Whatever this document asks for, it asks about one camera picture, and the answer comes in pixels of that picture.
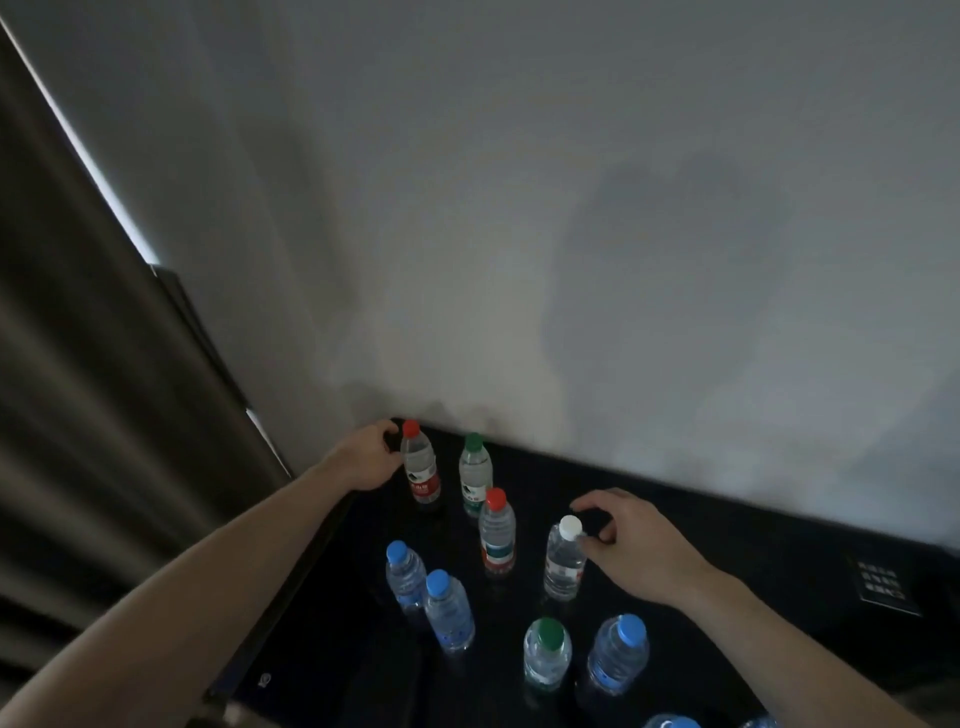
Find person's right hand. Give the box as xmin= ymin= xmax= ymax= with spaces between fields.
xmin=570 ymin=487 xmax=715 ymax=608

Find person's left hand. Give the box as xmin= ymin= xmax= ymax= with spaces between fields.
xmin=328 ymin=418 xmax=406 ymax=494

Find white cap water bottle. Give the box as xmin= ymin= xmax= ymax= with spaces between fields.
xmin=543 ymin=514 xmax=588 ymax=603

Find person's right forearm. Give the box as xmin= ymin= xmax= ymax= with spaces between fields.
xmin=675 ymin=564 xmax=933 ymax=728

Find person's left forearm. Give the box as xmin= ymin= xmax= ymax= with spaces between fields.
xmin=0 ymin=457 xmax=355 ymax=728

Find green cap white label bottle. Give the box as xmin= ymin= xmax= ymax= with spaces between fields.
xmin=458 ymin=432 xmax=495 ymax=519

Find red cap teal label bottle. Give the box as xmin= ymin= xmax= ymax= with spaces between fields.
xmin=477 ymin=487 xmax=518 ymax=578

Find green cap clear water bottle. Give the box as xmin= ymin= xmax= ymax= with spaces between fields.
xmin=522 ymin=617 xmax=573 ymax=692

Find dark brown curtain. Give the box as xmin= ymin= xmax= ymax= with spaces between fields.
xmin=0 ymin=22 xmax=295 ymax=702

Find black switch panel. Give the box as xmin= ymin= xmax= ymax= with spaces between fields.
xmin=849 ymin=553 xmax=925 ymax=618

